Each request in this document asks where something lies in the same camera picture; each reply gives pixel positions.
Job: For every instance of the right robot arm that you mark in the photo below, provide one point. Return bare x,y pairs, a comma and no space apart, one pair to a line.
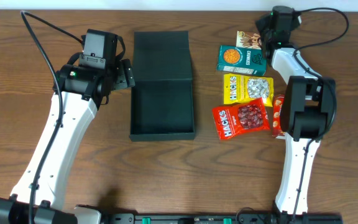
308,110

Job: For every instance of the red Hacks candy bag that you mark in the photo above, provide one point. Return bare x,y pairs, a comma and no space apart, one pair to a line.
231,121

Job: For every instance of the teal cookie box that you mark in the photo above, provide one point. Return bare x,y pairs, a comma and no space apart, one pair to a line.
241,60

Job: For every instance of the brown Pocky snack box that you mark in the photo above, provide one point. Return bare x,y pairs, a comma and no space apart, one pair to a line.
250,40

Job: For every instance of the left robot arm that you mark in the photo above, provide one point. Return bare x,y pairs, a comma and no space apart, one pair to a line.
39,195

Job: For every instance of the black gift box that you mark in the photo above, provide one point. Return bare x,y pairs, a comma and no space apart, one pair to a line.
162,97

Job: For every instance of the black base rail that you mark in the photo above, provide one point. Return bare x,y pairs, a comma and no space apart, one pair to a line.
244,218

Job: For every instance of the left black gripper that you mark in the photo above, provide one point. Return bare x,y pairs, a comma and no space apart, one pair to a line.
124,74

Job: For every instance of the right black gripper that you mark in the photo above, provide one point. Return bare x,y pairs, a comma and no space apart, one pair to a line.
260,22

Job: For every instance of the yellow Hacks candy bag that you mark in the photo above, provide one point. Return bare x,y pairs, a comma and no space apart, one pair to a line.
243,89

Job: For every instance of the red Hello Panda box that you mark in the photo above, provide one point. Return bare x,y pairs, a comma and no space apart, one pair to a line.
277,105

